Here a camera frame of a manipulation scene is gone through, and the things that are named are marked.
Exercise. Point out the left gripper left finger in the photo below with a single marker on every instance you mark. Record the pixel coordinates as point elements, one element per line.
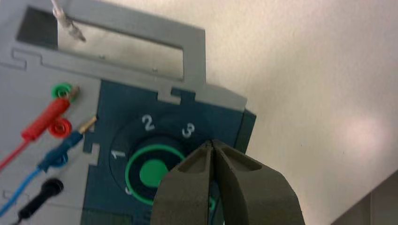
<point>183,198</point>

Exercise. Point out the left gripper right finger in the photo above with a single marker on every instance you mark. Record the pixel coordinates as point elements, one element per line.
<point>255,198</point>

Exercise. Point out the green rotary knob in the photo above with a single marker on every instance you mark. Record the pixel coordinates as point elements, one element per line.
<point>152,174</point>

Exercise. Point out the grey and blue control box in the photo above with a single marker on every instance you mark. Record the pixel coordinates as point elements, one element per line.
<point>124,102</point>

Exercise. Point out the red panel socket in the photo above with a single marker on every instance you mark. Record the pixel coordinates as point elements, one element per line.
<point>62,132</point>

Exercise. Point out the green panel socket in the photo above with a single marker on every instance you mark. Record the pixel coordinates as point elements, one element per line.
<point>56,90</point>

